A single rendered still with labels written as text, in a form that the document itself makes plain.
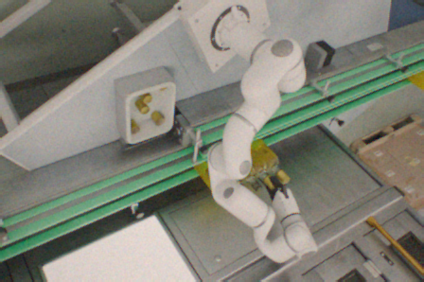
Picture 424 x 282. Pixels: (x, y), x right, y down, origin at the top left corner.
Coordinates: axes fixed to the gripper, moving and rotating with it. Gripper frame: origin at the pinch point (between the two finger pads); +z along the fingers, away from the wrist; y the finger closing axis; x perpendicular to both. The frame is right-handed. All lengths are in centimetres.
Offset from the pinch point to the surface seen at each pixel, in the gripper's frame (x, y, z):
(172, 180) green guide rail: 34.2, -3.1, 12.5
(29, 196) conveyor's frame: 81, 6, 10
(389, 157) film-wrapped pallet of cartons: -286, -238, 157
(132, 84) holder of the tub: 46, 34, 25
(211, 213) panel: 21.8, -12.6, 1.2
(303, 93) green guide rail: -24.3, 13.3, 31.5
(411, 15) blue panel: -113, 13, 79
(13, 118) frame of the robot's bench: 82, 19, 32
